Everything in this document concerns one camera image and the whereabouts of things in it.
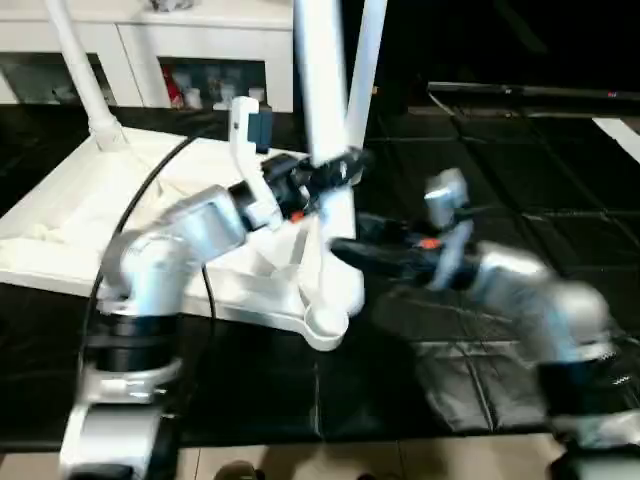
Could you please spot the black television screen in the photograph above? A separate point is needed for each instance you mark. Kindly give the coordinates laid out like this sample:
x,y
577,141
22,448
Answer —
x,y
525,45

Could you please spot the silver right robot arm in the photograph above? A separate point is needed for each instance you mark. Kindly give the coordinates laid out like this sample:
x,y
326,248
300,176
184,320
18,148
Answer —
x,y
540,300

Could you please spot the dark blue black cabinet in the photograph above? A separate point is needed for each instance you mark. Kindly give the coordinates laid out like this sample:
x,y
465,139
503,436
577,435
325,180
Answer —
x,y
405,50

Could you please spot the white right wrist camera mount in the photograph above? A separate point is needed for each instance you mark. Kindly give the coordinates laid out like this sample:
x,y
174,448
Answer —
x,y
450,200

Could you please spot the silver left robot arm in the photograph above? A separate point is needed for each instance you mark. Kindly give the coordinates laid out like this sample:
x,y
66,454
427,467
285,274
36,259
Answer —
x,y
160,250

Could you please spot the red white package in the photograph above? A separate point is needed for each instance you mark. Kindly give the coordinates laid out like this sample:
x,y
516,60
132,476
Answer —
x,y
175,90

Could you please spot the dark robot foot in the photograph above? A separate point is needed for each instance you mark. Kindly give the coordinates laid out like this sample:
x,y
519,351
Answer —
x,y
369,475
240,471

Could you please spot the white plastic table leg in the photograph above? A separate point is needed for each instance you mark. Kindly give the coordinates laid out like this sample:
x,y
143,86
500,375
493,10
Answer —
x,y
367,75
85,75
325,90

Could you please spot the dark right robot foot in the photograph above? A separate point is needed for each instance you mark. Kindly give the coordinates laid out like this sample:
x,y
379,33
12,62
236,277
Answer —
x,y
369,475

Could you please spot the black work mat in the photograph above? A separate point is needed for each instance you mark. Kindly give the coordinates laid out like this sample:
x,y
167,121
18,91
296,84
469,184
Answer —
x,y
450,350

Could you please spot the dark left robot foot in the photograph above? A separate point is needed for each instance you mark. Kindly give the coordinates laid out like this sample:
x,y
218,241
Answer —
x,y
240,471

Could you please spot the white plastic table top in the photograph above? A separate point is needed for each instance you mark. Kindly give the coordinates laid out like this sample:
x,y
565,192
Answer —
x,y
75,225

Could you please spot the white board strip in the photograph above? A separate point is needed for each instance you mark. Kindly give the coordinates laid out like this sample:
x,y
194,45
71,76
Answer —
x,y
617,137

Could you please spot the white glass-door cabinet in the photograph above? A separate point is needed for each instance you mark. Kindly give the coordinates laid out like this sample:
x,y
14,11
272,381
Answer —
x,y
200,40

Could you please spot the black grey bundle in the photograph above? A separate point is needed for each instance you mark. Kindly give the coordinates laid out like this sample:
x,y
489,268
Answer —
x,y
171,5

